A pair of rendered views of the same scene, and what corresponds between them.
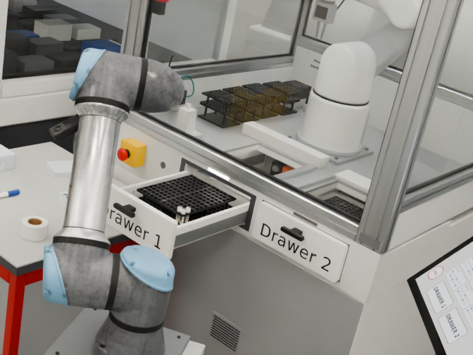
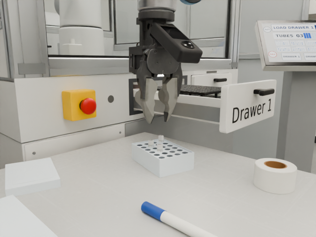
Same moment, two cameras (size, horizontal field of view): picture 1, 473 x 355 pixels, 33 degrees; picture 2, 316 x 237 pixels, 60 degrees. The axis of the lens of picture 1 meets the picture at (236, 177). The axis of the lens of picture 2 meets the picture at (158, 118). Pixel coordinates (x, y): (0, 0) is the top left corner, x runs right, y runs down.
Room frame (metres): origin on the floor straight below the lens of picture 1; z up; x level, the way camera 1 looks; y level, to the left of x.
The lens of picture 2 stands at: (2.00, 0.98, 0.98)
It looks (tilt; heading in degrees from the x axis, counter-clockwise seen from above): 12 degrees down; 277
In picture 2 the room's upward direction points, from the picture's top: straight up
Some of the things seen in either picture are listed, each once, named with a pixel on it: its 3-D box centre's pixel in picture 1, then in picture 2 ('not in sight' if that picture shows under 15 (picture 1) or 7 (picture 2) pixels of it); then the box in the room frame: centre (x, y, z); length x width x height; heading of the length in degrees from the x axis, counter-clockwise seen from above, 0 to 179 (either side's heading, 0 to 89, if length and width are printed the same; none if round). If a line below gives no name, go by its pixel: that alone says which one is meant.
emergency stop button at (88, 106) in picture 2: (123, 154); (87, 106); (2.25, 0.36, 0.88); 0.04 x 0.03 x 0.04; 54
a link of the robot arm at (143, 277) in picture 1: (140, 283); not in sight; (1.41, 0.15, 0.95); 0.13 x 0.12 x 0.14; 104
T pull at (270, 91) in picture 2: (127, 209); (262, 91); (1.82, 0.26, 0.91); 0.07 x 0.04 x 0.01; 54
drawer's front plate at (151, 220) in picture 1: (133, 218); (251, 103); (1.84, 0.24, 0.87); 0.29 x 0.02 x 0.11; 54
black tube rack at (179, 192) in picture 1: (185, 203); (190, 98); (2.01, 0.12, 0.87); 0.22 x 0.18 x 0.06; 144
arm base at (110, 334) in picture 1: (133, 332); not in sight; (1.40, 0.15, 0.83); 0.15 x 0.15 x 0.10
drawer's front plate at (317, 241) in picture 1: (298, 240); (212, 87); (1.92, -0.20, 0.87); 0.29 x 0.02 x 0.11; 54
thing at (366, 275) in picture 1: (316, 170); (92, 84); (2.47, -0.26, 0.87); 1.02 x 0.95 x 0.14; 54
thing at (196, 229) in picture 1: (187, 204); (187, 99); (2.01, 0.12, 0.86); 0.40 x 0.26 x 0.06; 144
